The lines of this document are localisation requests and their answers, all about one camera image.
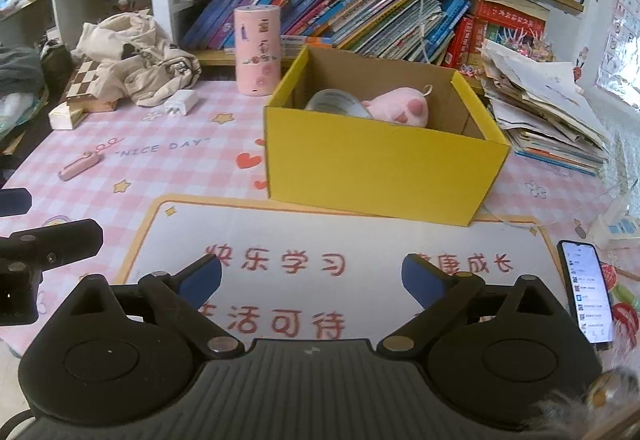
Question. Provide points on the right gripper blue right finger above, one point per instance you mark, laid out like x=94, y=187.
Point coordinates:
x=424, y=282

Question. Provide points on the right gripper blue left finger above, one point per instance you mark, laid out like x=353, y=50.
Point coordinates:
x=197, y=282

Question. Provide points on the pink utility knife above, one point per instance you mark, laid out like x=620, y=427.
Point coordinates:
x=80, y=165

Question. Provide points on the pink plush toy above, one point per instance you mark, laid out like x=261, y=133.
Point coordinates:
x=403, y=106

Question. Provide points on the white charger plug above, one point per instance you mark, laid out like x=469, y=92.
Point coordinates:
x=181, y=103

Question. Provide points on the white delipizen tape roll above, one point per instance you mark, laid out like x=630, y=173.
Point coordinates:
x=337, y=102

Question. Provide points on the yellow cardboard box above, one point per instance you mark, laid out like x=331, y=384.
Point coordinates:
x=440, y=173

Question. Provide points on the white paper box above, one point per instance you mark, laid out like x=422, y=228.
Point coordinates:
x=66, y=117

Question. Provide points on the smartphone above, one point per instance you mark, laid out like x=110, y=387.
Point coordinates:
x=586, y=290

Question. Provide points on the wooden chess board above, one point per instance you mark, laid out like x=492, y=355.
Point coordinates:
x=79, y=90

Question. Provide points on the grey folded clothing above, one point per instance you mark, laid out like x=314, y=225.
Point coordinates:
x=20, y=70

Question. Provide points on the stack of papers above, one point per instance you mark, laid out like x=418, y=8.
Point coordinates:
x=542, y=111

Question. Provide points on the beige cloth bag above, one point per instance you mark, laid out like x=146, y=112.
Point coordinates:
x=135, y=60

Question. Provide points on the pink sticker cylinder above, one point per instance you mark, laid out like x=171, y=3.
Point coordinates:
x=257, y=49

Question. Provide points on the row of books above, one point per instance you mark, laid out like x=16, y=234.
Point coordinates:
x=447, y=33

